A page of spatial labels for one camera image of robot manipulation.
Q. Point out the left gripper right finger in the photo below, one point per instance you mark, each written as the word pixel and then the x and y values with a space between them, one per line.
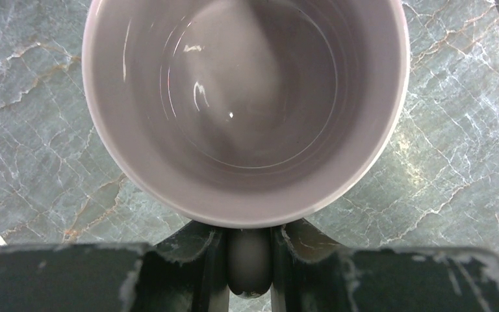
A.
pixel 313 272

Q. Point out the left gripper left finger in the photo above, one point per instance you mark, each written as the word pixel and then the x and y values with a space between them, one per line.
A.
pixel 184 272

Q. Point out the light lilac mug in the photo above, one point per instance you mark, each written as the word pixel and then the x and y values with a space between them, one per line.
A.
pixel 245 114

